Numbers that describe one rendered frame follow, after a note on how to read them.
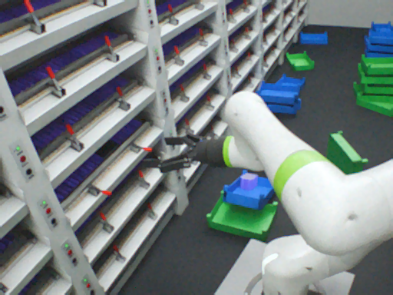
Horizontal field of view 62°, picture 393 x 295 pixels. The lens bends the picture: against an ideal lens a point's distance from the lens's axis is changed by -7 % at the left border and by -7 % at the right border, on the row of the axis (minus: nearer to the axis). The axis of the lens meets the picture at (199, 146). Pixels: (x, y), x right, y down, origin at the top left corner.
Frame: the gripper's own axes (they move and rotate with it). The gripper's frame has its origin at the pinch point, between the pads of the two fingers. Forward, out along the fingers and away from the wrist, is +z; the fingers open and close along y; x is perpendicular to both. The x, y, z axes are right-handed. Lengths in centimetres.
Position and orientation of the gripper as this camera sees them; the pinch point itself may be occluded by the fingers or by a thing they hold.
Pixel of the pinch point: (159, 151)
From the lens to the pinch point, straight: 115.7
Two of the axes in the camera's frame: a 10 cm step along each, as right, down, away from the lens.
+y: 4.3, -5.5, 7.2
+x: -2.9, -8.4, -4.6
